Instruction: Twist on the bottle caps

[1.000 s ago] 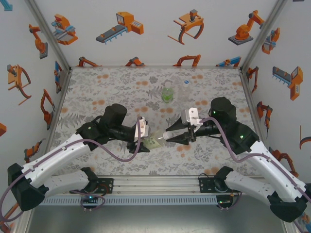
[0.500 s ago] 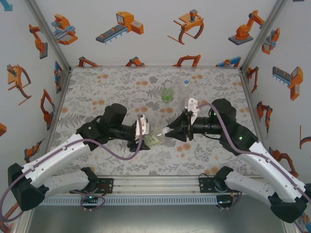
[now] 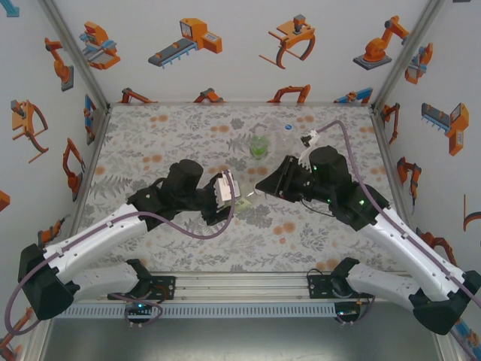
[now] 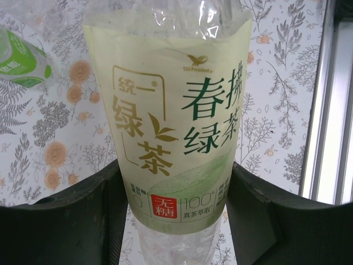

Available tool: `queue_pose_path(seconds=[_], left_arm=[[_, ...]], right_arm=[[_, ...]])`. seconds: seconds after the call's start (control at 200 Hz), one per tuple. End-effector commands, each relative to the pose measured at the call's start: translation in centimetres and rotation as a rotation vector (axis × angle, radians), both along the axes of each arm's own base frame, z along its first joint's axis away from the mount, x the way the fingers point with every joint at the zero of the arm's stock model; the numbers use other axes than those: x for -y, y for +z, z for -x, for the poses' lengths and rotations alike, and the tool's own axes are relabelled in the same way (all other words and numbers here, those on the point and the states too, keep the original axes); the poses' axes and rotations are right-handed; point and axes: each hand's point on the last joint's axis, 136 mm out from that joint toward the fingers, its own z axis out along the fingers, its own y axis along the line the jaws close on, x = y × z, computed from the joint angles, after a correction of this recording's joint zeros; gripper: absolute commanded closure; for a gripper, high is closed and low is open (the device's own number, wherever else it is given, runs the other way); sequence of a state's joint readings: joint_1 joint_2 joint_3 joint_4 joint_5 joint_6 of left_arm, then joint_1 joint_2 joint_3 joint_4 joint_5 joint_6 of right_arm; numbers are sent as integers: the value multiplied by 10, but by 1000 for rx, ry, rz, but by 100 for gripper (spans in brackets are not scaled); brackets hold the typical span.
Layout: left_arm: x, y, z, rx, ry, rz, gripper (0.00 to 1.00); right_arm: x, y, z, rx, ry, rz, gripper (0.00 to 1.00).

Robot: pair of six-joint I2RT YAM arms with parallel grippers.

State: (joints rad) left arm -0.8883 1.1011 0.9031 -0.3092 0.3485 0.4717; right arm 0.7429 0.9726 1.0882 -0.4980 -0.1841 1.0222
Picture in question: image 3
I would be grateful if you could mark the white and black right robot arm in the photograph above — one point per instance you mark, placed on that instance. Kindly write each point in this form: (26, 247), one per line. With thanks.
(409, 248)

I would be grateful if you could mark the floral patterned tablecloth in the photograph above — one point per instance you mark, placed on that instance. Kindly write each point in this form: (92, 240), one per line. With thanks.
(263, 244)

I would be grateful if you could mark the small controller board green light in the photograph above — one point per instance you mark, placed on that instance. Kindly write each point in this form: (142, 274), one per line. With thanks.
(347, 314)
(140, 309)

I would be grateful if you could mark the wide aluminium extrusion rail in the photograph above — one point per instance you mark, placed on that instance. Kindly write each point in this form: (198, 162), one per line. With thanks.
(244, 289)

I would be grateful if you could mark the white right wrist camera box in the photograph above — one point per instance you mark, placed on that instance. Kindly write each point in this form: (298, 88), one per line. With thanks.
(306, 158)

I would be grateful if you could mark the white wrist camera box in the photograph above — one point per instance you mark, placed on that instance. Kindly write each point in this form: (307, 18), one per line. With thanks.
(306, 158)
(227, 190)

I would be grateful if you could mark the clear bottle yellow label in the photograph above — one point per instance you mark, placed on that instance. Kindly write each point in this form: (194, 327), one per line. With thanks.
(245, 203)

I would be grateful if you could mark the clear unlabelled plastic bottle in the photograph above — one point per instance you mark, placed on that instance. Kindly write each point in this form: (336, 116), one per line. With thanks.
(287, 144)

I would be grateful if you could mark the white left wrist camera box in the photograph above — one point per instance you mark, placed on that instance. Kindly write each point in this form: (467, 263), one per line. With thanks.
(227, 190)

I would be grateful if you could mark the clear bottle green label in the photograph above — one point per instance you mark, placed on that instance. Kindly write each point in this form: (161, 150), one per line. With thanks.
(259, 148)

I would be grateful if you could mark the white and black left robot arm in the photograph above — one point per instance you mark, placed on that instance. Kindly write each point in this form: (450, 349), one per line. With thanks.
(94, 237)

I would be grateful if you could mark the aluminium frame bar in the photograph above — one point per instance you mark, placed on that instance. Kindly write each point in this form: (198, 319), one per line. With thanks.
(391, 169)
(407, 56)
(90, 169)
(75, 56)

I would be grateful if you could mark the blue bottle cap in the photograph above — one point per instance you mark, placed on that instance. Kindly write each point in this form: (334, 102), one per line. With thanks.
(288, 127)

